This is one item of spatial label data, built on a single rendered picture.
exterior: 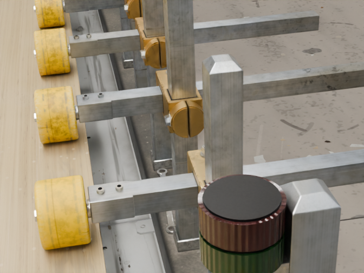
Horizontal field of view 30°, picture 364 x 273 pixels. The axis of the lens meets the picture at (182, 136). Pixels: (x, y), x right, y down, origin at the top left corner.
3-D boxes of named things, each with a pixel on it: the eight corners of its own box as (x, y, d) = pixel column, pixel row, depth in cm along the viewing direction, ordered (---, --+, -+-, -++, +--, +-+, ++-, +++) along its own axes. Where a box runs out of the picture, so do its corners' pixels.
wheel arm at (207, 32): (312, 25, 131) (313, 6, 129) (319, 31, 128) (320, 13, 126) (50, 53, 123) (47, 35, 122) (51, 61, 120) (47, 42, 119)
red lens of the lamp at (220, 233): (270, 194, 50) (271, 169, 49) (297, 244, 45) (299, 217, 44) (190, 206, 49) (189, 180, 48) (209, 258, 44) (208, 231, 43)
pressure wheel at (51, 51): (63, 18, 120) (68, 54, 116) (67, 45, 127) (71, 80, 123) (29, 21, 119) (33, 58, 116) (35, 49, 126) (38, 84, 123)
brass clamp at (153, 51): (165, 39, 130) (163, 14, 127) (178, 67, 118) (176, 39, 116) (133, 43, 129) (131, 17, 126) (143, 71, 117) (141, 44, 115)
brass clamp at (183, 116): (191, 95, 108) (190, 66, 106) (210, 135, 97) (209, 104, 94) (153, 99, 107) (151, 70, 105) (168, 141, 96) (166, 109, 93)
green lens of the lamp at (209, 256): (269, 221, 51) (270, 197, 50) (296, 273, 46) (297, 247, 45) (192, 233, 51) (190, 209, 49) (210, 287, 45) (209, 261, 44)
